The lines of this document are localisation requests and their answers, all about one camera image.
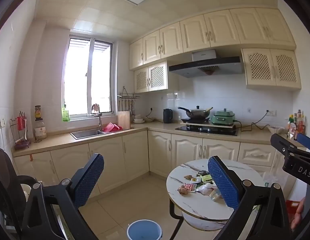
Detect black snack wrapper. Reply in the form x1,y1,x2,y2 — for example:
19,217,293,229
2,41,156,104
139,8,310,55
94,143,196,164
197,170,210,176

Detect red checkered snack packet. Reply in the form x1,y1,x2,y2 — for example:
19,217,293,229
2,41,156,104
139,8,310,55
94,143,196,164
183,183,197,192

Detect ginger piece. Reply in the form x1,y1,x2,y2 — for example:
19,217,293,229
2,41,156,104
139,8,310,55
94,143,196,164
184,175,192,180

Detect green seaweed packet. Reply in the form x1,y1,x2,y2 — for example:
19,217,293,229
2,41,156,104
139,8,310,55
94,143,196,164
199,174,212,184

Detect chrome kitchen faucet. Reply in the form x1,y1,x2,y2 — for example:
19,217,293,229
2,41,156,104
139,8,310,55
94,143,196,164
91,103,102,131

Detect blue plastic trash bucket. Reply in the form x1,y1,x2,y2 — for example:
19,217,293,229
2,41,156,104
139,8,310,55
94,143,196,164
127,219,163,240

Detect kitchen window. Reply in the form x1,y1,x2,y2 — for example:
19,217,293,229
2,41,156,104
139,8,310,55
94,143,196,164
62,35,114,120

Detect person's right hand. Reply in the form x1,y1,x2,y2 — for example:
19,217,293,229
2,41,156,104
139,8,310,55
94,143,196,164
291,197,305,230

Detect condiment bottles group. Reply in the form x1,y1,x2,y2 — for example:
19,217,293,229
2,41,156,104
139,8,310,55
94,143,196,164
287,109,306,140

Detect round white marble table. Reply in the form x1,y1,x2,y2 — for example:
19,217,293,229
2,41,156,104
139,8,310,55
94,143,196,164
166,159,265,222

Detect red box on floor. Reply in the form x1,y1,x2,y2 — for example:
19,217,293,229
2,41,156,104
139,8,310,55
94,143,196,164
285,200,299,216

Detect stainless steel sink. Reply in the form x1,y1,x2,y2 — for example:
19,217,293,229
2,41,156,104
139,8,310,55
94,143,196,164
70,128,104,140

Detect lower cream base cabinets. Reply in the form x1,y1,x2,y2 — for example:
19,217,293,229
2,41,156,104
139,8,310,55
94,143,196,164
13,129,295,197

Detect black gas stove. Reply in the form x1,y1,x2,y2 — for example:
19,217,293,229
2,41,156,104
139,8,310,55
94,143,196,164
176,124,238,136

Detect red plastic basin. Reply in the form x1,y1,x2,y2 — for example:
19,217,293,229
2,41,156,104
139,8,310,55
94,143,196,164
102,122,123,133

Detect large glass jar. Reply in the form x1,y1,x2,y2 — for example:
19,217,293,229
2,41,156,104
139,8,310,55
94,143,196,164
34,105,47,140

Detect green electric cooking pot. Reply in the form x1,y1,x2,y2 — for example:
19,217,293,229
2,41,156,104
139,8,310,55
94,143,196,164
211,108,235,126

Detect green dish soap bottle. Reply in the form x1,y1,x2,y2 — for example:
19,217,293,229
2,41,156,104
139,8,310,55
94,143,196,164
62,106,70,122

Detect wooden cutting board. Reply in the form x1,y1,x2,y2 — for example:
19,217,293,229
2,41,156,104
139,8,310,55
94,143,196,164
117,111,131,129

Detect black wok with lid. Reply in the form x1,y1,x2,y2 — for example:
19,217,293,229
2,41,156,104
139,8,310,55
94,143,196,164
178,106,213,120

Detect stacked white dishes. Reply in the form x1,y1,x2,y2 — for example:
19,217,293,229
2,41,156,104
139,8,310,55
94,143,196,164
133,114,145,124

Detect red utensil rack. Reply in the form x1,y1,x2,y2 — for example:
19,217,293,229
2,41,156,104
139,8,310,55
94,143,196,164
9,111,31,151

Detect black electric kettle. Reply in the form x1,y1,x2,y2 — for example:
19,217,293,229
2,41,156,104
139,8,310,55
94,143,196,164
163,108,173,124

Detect black range hood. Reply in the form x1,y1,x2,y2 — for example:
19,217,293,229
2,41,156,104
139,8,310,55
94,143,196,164
169,49,244,78

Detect hanging utensil rail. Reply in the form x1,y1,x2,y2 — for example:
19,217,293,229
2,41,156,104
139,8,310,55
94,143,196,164
118,86,140,115

